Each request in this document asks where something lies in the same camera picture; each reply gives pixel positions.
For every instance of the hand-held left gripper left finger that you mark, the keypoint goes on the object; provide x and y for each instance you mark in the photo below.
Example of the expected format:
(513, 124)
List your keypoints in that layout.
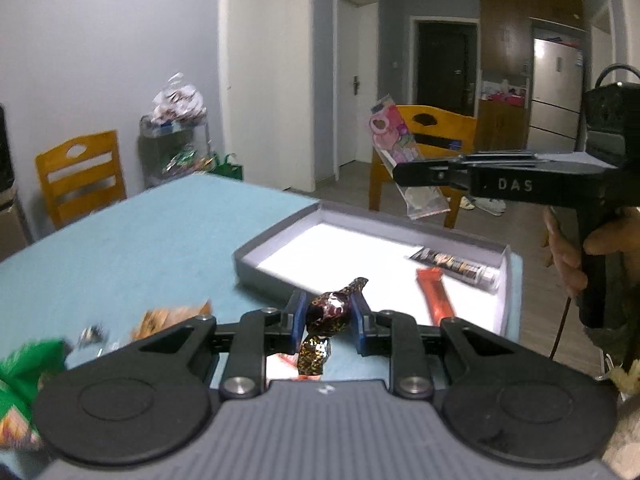
(299, 317)

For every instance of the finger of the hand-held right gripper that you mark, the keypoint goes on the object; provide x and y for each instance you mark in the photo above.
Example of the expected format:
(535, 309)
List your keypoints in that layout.
(425, 174)

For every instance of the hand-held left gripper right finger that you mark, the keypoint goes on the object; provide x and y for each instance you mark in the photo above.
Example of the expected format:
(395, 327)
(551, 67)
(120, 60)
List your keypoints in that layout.
(358, 322)

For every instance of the dark brown candy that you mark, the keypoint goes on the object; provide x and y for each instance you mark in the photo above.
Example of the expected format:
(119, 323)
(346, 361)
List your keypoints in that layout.
(327, 312)

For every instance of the clear bag with pink bear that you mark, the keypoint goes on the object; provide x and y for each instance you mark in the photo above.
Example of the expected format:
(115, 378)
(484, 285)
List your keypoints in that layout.
(395, 130)

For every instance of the grey shallow cardboard box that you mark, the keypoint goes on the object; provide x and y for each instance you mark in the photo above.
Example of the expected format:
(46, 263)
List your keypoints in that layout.
(350, 255)

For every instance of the clear plastic bag of snacks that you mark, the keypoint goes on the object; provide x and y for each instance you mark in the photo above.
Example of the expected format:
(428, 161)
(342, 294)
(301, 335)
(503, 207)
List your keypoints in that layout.
(177, 102)

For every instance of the person's right hand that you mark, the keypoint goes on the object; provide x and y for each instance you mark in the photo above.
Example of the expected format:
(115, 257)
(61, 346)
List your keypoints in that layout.
(565, 255)

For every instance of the pair of white shoes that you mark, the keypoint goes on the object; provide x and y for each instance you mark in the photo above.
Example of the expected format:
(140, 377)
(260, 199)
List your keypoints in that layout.
(487, 205)

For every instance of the wooden chair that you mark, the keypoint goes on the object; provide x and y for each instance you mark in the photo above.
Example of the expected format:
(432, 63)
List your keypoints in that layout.
(440, 125)
(80, 175)

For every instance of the orange snack bar packet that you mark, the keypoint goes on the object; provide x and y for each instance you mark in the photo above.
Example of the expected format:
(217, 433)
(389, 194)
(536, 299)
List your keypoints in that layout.
(436, 295)

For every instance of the black patterned snack stick packet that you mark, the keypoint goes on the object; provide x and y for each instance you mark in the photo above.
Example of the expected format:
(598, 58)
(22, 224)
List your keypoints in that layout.
(452, 262)

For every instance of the silver refrigerator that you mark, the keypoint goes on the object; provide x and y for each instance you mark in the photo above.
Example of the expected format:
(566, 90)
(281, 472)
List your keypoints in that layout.
(555, 95)

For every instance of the dark entrance door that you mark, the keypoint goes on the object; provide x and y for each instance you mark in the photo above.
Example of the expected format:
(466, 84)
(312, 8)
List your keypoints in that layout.
(445, 65)

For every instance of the white door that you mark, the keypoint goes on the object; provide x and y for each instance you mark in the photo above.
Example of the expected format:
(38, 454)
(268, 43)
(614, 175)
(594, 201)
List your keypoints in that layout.
(357, 85)

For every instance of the orange brown snack packet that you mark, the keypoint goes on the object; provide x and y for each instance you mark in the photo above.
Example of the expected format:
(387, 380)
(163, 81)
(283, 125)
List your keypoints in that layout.
(165, 320)

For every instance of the brown wooden cabinet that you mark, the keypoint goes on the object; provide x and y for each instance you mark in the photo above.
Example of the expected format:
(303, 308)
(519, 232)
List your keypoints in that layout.
(502, 25)

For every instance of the green shopping bag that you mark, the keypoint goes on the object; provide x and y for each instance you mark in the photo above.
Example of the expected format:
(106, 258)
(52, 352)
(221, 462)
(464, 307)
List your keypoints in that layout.
(227, 167)

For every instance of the green packets in rack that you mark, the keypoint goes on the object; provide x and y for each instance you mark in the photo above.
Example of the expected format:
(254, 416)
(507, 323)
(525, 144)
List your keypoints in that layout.
(187, 160)

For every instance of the silver wrapped candy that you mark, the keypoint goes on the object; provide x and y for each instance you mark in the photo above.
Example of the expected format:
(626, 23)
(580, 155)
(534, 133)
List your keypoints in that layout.
(92, 336)

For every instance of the metal storage rack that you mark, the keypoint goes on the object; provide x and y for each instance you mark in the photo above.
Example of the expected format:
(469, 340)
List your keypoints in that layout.
(170, 152)

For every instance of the green snack packet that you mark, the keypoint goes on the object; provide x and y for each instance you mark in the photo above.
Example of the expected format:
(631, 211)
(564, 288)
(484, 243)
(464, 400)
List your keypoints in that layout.
(22, 390)

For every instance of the black water dispenser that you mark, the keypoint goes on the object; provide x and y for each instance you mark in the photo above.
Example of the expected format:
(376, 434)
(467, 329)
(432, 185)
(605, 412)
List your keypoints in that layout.
(10, 185)

